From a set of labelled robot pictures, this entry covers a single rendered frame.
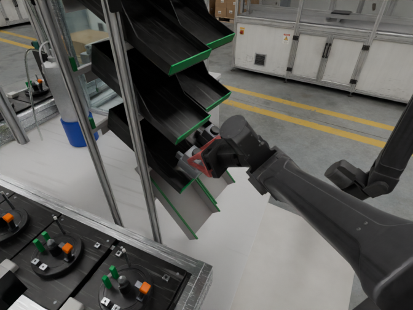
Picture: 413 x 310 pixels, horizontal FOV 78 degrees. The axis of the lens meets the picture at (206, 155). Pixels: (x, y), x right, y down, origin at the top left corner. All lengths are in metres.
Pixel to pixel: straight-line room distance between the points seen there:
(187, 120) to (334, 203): 0.45
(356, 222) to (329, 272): 0.78
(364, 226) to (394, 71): 4.16
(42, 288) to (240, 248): 0.61
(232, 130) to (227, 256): 0.57
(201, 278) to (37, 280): 0.46
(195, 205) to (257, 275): 0.31
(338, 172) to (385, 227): 0.59
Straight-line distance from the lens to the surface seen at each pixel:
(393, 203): 2.75
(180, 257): 0.84
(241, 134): 0.47
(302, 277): 0.98
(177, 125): 0.62
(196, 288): 0.80
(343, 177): 0.81
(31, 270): 0.95
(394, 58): 4.31
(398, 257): 0.20
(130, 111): 0.59
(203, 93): 0.75
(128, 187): 1.21
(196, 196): 0.87
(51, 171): 1.45
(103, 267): 0.87
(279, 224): 1.07
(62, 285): 0.88
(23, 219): 1.07
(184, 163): 0.67
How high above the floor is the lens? 1.69
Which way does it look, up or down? 38 degrees down
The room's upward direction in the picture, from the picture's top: straight up
